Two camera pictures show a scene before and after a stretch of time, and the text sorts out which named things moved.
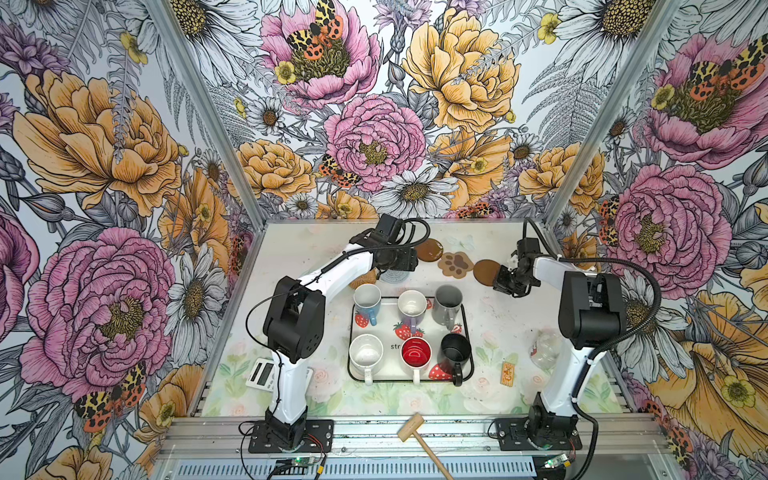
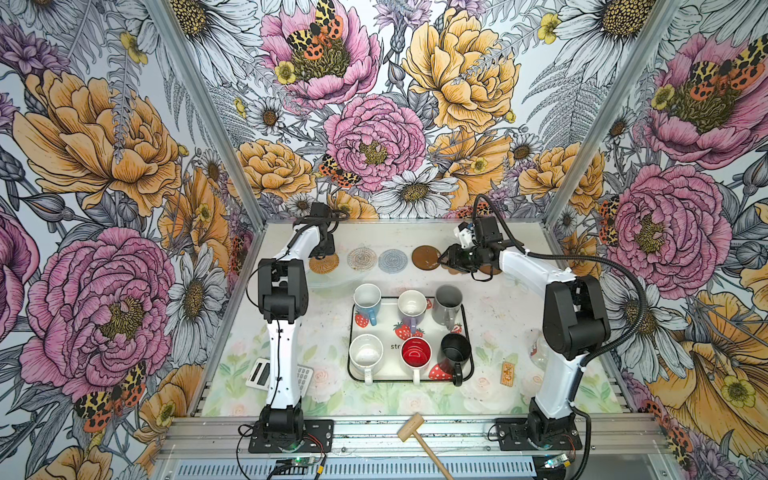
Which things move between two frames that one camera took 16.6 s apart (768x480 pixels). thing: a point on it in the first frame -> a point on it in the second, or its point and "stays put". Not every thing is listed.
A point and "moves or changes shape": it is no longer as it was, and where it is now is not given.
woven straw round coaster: x=369 y=277 -> x=325 y=265
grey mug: x=446 y=307 stays put
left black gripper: x=408 y=261 -> x=330 y=249
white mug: x=366 y=354 stays put
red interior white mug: x=416 y=352 stays put
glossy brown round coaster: x=430 y=250 moves or changes shape
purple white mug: x=412 y=306 stays put
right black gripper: x=501 y=286 -> x=454 y=259
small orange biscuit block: x=507 y=374 stays put
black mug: x=456 y=350 stays put
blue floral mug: x=367 y=299 stays put
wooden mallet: x=412 y=425 stays put
